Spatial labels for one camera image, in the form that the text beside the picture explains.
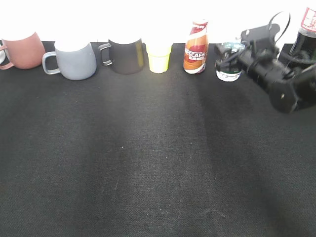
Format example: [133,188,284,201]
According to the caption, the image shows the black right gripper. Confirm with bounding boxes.
[214,41,295,90]

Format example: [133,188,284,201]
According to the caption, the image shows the green label water bottle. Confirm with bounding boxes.
[216,40,245,82]

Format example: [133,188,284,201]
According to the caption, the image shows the grey ceramic mug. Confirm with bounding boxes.
[42,40,97,80]

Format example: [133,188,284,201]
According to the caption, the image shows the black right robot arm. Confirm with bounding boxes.
[214,41,316,114]

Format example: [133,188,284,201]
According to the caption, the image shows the yellow paper cup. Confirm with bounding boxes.
[146,43,172,74]

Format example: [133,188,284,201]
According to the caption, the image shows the Nescafe coffee bottle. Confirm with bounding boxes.
[183,19,209,74]

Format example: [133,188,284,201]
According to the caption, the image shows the cola bottle red label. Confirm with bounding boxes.
[289,4,316,60]

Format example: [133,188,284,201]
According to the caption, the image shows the black ceramic mug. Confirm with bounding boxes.
[98,38,144,75]

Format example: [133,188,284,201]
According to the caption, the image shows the black tablecloth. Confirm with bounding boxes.
[0,44,316,237]

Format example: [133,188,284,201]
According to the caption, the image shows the pink ceramic mug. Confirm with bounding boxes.
[0,32,45,70]

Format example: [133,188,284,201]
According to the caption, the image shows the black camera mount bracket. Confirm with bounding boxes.
[240,24,280,51]

